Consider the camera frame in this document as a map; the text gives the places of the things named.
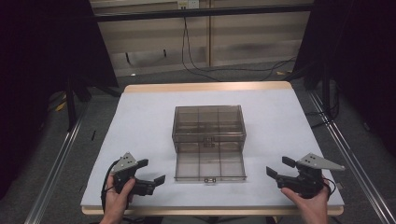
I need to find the black floor cable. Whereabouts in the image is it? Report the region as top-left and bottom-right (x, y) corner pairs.
(304, 104), (341, 130)

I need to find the white table cloth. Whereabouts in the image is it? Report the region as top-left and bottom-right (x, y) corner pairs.
(79, 89), (346, 209)

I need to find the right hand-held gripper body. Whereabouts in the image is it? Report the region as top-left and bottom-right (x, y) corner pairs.
(276, 152), (347, 200)

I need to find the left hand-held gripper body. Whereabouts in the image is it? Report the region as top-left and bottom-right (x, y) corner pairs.
(110, 151), (140, 195)

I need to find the white wall outlet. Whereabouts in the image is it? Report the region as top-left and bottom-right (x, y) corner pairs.
(177, 0), (201, 10)

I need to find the metal floor rail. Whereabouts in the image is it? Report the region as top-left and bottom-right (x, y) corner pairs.
(307, 89), (396, 224)
(23, 104), (90, 224)

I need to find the black hanging wall cable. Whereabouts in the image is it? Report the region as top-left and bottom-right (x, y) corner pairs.
(181, 15), (297, 83)

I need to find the wooden table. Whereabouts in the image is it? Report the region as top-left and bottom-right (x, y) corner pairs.
(80, 80), (346, 217)

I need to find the yellow floor tape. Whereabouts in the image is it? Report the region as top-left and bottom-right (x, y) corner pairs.
(54, 100), (68, 113)

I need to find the person's left hand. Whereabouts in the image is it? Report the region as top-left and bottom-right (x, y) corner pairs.
(98, 176), (137, 224)

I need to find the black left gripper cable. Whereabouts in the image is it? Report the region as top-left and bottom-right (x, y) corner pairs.
(100, 159), (121, 216)

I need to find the black horizontal bar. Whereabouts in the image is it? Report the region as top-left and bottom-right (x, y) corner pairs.
(92, 3), (315, 23)

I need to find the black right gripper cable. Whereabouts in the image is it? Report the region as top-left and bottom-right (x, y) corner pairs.
(321, 176), (338, 201)

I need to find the dark curtain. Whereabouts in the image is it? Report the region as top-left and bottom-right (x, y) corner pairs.
(291, 0), (396, 158)
(0, 0), (120, 201)

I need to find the black stand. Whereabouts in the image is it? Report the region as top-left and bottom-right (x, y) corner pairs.
(289, 57), (341, 129)
(64, 74), (123, 133)

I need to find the clear brown drawer cabinet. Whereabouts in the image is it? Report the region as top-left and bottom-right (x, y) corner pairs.
(171, 105), (248, 154)

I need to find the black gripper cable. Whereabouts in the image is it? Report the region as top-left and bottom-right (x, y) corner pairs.
(321, 176), (338, 201)
(100, 159), (121, 216)

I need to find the person's right hand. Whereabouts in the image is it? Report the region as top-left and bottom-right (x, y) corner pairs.
(280, 182), (332, 224)

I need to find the clear brown divided drawer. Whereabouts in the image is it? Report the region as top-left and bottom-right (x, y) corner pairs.
(174, 142), (248, 184)

